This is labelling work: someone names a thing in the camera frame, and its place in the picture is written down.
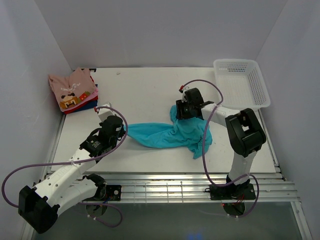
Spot teal t-shirt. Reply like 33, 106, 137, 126
127, 105, 213, 159

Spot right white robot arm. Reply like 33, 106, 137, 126
176, 86, 267, 200

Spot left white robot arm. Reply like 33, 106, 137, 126
18, 115, 125, 234

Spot blue folded t-shirt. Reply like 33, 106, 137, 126
64, 96, 99, 114

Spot pink folded t-shirt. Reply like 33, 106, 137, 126
77, 86, 99, 104

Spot white plastic basket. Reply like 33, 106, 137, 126
213, 59, 271, 110

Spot beige folded t-shirt with print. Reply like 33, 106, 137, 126
48, 67, 96, 112

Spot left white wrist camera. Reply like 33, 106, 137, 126
94, 106, 114, 123

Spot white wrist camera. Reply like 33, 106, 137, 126
94, 106, 114, 123
178, 85, 190, 102

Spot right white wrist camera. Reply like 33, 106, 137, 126
178, 85, 190, 102

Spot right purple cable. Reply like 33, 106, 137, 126
181, 79, 259, 219

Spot aluminium rail frame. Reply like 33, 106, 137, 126
23, 109, 313, 240

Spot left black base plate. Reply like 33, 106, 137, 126
85, 184, 122, 202

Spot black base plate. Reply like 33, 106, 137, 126
204, 183, 256, 200
85, 184, 122, 202

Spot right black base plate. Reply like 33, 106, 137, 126
204, 183, 256, 200

